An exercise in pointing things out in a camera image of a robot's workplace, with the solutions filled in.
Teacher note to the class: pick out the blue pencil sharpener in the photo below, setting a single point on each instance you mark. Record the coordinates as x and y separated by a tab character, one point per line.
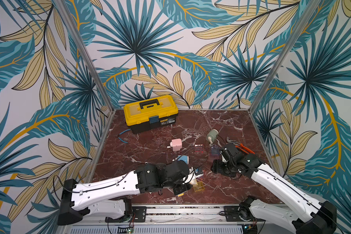
183	158

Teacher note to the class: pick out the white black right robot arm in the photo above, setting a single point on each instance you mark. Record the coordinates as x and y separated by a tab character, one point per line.
303	215

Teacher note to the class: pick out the green pencil sharpener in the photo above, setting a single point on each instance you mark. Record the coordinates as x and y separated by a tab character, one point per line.
212	136

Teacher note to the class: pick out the yellow transparent tray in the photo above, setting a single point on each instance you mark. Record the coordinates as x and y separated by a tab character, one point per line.
199	187

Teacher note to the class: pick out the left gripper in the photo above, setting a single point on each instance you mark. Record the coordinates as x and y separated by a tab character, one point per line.
184	187

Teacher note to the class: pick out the aluminium front rail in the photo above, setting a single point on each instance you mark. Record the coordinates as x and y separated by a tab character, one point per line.
203	214

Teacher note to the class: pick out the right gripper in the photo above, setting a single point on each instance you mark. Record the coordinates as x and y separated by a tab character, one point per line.
222	165

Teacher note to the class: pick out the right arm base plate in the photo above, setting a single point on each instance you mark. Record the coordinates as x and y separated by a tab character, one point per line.
236	214

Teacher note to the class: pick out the pink transparent tray back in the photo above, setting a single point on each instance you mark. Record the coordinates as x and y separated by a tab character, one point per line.
199	149

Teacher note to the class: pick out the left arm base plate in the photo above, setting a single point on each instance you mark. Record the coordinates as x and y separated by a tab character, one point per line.
136	213

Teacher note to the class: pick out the pink sharpener centre back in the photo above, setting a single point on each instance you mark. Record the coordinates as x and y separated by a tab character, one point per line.
175	145

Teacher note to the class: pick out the blue transparent tray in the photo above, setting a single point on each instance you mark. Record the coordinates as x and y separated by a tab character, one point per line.
215	150

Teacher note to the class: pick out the orange handled pliers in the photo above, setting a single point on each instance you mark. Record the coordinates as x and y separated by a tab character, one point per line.
240	146

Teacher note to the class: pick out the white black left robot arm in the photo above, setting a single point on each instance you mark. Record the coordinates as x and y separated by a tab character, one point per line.
105	197

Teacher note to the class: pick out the yellow black toolbox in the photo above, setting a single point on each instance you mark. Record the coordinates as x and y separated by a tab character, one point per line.
150	114

